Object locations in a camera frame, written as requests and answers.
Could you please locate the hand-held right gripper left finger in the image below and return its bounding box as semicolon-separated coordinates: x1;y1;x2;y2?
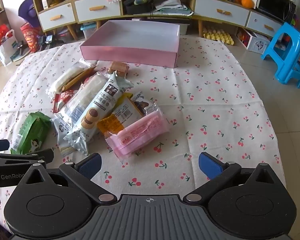
22;152;118;205

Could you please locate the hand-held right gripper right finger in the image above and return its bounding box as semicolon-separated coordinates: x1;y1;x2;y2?
183;152;278;205

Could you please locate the green snack packet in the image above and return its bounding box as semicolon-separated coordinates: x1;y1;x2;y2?
10;112;52;155

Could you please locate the orange label snack packet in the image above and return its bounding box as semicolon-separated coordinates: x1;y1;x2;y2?
97;94;145;133

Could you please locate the pink wafer packet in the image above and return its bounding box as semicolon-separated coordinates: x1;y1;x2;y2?
104;107;170;159

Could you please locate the pale blue cookie packet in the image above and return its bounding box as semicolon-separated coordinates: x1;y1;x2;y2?
65;71;135;155

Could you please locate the clear white cracker packet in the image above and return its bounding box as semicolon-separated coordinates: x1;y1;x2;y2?
52;72;109;133

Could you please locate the red snack packet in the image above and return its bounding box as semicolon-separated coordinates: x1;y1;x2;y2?
52;89;75;113

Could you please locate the gold snack packet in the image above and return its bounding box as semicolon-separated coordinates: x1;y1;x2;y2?
61;66;97;92

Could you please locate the long white rice cracker packet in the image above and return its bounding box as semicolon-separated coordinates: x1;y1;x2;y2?
45;59;90;98

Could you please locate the clear wafer biscuit packet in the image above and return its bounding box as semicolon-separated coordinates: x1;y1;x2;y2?
107;61;130;77

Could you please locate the pink cardboard box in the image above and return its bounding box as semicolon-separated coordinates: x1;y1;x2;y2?
79;20;181;68

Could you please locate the cherry print tablecloth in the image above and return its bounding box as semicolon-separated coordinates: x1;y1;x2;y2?
0;36;283;240

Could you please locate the white paper bag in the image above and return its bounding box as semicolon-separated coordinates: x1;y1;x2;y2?
0;30;18;66

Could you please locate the red printed gift bag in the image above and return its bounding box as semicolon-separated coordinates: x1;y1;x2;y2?
20;22;44;53

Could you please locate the black device on stand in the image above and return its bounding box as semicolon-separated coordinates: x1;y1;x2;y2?
39;34;65;48

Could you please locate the yellow egg tray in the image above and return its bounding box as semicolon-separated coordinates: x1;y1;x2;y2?
202;27;234;45

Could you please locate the white printed box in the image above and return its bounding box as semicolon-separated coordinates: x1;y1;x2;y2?
237;27;272;55

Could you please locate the clear bin blue lid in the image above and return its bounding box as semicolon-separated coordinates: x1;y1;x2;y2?
80;22;98;40

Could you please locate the purple hat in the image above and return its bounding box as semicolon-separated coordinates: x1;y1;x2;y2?
18;0;42;28

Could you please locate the white cabinet drawer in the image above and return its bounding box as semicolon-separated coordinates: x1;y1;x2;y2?
37;2;77;32
194;0;250;28
74;0;122;23
246;11;283;38

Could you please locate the clear storage bin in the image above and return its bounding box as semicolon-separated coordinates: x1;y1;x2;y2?
174;22;191;36

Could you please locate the blue plastic stool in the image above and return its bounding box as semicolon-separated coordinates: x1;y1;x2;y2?
261;22;300;88

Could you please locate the wooden cabinet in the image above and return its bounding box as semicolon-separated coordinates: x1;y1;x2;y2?
27;0;285;40

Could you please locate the black bag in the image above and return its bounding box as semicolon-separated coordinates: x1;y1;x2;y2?
122;0;155;15

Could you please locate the black microwave oven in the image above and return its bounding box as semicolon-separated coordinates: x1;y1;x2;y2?
256;0;297;25

